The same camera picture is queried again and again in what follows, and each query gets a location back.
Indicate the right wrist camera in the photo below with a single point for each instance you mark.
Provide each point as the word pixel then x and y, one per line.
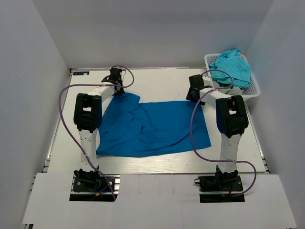
pixel 197 83

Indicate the white plastic basket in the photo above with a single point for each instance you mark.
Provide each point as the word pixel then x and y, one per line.
pixel 251 92

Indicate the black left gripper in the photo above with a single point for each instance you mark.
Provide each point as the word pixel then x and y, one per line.
pixel 118 90

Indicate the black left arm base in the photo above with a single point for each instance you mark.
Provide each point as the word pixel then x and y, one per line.
pixel 90 186

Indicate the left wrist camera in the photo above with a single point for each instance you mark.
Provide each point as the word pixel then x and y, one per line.
pixel 115 76

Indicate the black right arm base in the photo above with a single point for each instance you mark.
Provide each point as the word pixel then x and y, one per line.
pixel 211 191

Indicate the light blue t shirt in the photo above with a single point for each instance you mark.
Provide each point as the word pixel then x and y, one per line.
pixel 232 63

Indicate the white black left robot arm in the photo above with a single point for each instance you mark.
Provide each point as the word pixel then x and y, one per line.
pixel 88 118

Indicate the blue label sticker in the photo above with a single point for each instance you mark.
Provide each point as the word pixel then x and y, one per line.
pixel 80 73

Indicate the green garment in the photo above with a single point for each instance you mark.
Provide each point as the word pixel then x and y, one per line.
pixel 230 86

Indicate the grey t shirt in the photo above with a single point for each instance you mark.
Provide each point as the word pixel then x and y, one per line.
pixel 234 91

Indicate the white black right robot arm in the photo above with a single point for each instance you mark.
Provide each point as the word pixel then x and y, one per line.
pixel 231 120

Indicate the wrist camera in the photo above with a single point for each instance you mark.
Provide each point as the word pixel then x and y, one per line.
pixel 115 76
pixel 197 83

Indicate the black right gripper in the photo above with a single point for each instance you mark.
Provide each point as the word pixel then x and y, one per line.
pixel 193 94

